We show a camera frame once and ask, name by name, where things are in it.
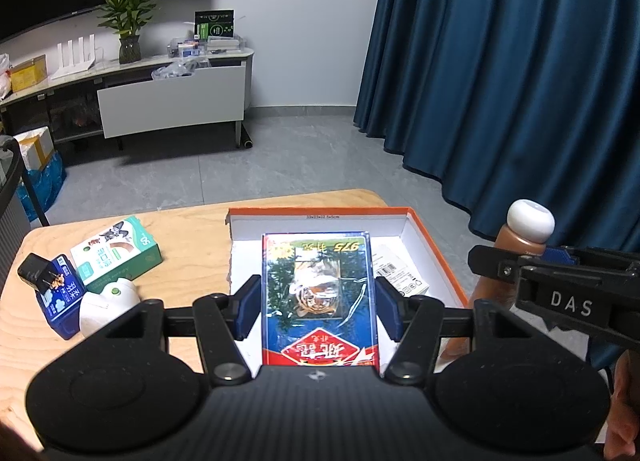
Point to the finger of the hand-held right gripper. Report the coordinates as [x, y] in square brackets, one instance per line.
[557, 256]
[495, 263]

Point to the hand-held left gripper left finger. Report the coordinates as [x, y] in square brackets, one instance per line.
[248, 308]

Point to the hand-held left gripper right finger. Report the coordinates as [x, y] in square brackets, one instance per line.
[387, 311]

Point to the brown bottle white cap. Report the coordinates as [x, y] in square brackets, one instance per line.
[520, 241]

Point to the white power adapter box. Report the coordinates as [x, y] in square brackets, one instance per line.
[395, 266]

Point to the blue red playing card box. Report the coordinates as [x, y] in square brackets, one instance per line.
[320, 301]

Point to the orange white cardboard box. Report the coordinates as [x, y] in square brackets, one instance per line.
[390, 227]

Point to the white green bandage box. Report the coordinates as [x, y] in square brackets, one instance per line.
[115, 256]

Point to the blue cartoon box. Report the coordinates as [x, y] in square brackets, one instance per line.
[60, 301]

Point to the person's right hand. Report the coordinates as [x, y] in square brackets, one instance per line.
[622, 411]

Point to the white plug-in repellent heater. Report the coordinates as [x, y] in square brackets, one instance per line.
[107, 310]

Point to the blue curtain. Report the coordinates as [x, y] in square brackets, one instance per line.
[500, 66]

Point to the black power adapter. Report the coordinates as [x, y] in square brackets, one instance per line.
[32, 268]

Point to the white tv cabinet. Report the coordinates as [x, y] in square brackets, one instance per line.
[170, 101]

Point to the blue plastic bag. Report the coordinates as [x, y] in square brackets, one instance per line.
[45, 186]

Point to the clear plastic bag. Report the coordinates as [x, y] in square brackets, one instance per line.
[172, 71]

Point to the round black coffee table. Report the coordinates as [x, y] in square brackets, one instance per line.
[7, 221]

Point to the clear plastic boxes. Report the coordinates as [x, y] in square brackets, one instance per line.
[187, 47]

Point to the white yellow carton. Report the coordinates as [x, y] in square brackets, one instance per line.
[32, 146]

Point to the black green box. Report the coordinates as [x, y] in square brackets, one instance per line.
[214, 25]

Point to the white router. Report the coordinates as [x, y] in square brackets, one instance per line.
[70, 61]

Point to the yellow cardboard box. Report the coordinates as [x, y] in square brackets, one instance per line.
[27, 73]

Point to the bamboo plant in glass vase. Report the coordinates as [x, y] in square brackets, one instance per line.
[127, 8]

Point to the white red plastic bag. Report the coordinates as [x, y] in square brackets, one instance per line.
[3, 76]

